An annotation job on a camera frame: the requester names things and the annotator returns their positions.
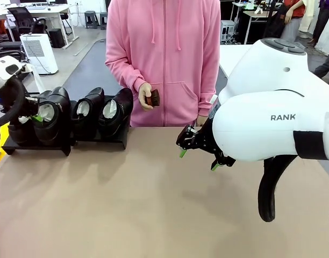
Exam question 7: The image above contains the bystander in red shirt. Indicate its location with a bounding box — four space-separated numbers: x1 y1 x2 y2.
276 0 307 44

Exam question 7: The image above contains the bystander in dark trousers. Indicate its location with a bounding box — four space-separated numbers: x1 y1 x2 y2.
313 51 329 87

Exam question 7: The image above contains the black pointed leather shoe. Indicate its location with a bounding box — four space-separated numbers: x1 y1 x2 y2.
8 90 53 146
34 86 71 147

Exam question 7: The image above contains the black desk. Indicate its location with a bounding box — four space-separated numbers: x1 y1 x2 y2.
235 2 285 46

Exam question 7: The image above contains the person's left hand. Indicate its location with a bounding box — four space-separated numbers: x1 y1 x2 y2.
195 114 210 127

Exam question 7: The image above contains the black computer tower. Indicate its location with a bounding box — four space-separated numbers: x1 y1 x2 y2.
48 28 66 49

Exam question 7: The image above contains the person's right hand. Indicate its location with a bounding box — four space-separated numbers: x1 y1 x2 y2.
138 82 155 111

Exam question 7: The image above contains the pink-sleeved left forearm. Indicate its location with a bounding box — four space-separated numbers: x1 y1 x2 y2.
198 52 221 118

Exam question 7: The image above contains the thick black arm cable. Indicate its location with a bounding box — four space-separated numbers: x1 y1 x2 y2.
0 77 26 130
257 154 298 223

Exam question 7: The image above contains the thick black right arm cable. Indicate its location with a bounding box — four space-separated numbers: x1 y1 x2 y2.
257 154 298 223

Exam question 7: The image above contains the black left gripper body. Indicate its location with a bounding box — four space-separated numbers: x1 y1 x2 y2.
20 96 40 118

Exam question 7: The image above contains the white computer case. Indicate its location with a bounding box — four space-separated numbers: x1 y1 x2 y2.
220 20 237 44

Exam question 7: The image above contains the thin black camera cable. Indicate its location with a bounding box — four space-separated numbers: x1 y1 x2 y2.
274 89 305 97

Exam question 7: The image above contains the white office desk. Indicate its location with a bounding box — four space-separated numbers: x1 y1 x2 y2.
0 4 76 51

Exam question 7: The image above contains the white hanging cloth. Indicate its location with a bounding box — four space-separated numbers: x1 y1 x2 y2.
26 63 46 94

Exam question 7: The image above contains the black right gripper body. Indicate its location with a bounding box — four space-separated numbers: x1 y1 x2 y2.
176 119 237 167

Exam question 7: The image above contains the pink-sleeved right forearm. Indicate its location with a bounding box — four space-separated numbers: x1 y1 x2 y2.
105 52 146 94

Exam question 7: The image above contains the large white table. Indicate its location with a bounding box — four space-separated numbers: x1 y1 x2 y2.
219 44 329 89

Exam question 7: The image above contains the black office chair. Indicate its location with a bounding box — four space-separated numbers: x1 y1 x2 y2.
0 40 27 62
7 7 48 35

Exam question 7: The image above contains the black shoe with strap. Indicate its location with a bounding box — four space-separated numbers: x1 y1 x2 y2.
71 87 105 139
98 88 134 138

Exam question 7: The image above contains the grey plastic stool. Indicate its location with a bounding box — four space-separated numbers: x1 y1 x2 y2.
99 12 109 30
84 10 100 30

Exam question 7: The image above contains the white air purifier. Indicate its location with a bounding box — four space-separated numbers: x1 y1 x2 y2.
20 33 59 75

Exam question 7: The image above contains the brown wooden shoe brush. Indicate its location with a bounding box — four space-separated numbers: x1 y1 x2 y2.
145 90 161 107

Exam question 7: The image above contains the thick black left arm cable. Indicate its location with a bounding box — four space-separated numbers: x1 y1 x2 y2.
0 77 26 130

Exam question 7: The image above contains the black velcro arm strap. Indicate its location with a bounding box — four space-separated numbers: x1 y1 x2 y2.
292 131 326 161

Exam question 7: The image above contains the person in pink hoodie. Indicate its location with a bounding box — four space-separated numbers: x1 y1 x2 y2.
104 0 221 127

